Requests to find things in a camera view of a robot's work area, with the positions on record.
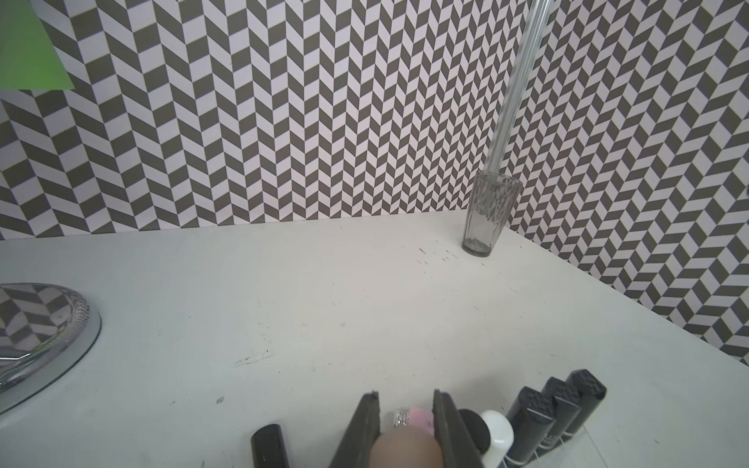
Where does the metal wire cup stand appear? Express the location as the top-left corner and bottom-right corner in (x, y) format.
(1, 283), (103, 415)

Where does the clear acrylic lipstick organizer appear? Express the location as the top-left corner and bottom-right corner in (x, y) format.
(526, 426), (608, 468)

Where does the black lipstick silver band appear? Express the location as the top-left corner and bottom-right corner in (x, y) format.
(540, 378), (580, 450)

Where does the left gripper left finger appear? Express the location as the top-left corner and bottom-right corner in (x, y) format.
(329, 391), (380, 468)

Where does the grey glass tumbler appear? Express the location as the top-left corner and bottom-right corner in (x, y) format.
(461, 170), (523, 257)

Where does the green plastic goblet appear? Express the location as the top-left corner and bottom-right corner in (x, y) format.
(1, 0), (73, 91)

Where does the clear white lipstick tube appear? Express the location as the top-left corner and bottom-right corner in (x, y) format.
(481, 409), (514, 468)

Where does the pink blue lipstick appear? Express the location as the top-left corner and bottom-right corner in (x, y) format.
(392, 407), (434, 436)

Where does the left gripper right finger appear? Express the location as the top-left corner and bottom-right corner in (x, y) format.
(433, 389), (483, 468)

